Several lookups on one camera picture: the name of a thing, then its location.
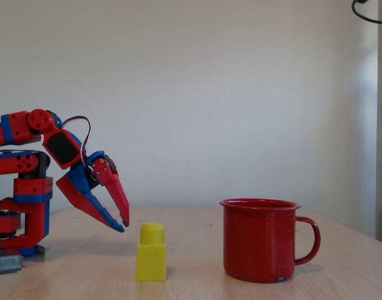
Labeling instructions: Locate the black cable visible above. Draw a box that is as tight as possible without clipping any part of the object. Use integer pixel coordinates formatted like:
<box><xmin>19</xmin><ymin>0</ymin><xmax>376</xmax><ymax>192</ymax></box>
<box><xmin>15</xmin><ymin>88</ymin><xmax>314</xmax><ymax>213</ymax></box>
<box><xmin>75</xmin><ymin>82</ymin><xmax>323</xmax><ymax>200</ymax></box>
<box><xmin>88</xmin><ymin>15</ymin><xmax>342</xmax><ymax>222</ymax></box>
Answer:
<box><xmin>351</xmin><ymin>0</ymin><xmax>382</xmax><ymax>26</ymax></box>

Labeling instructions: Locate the grey metal base plate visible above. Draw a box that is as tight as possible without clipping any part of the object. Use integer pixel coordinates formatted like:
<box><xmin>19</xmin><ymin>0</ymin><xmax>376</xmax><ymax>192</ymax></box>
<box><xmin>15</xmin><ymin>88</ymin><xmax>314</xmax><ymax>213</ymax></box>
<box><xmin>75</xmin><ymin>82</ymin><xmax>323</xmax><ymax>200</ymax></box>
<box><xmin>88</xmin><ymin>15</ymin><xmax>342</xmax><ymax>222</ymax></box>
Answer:
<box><xmin>0</xmin><ymin>254</ymin><xmax>24</xmax><ymax>276</ymax></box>

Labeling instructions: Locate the red enamel mug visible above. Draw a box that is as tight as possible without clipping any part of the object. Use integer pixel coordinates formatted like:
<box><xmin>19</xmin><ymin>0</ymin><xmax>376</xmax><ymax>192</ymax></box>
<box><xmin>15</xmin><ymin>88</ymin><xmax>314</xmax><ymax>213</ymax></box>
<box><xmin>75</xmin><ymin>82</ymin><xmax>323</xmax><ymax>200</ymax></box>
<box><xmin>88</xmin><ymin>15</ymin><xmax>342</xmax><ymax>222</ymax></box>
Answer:
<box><xmin>219</xmin><ymin>198</ymin><xmax>322</xmax><ymax>284</ymax></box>

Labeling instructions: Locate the yellow toy brick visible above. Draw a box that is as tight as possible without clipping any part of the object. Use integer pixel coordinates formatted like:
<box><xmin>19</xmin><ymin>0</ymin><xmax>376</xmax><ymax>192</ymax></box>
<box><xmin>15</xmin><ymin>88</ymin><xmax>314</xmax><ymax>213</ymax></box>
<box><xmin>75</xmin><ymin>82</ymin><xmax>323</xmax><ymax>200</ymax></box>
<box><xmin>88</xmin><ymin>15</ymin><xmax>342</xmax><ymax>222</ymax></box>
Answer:
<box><xmin>135</xmin><ymin>222</ymin><xmax>168</xmax><ymax>283</ymax></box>

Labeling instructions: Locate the gripper servo wire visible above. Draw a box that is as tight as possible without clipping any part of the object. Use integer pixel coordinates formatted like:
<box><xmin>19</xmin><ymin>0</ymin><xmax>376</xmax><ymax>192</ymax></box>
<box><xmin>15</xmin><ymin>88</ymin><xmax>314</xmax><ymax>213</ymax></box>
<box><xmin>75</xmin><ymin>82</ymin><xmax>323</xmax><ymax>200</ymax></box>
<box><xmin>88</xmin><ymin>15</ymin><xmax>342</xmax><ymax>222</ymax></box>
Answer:
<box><xmin>59</xmin><ymin>116</ymin><xmax>96</xmax><ymax>173</ymax></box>

